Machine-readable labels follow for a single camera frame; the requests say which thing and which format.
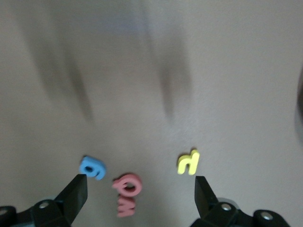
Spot red foam letter Q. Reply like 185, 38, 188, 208
112, 173, 143, 197

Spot yellow foam letter h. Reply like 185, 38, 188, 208
177, 148, 200, 175

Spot red foam letter w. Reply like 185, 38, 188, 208
117, 195, 137, 218

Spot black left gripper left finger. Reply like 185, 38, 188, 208
0, 174, 89, 227

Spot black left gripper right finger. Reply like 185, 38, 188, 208
194, 176, 291, 227

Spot blue foam letter g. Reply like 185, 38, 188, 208
79, 155, 107, 181

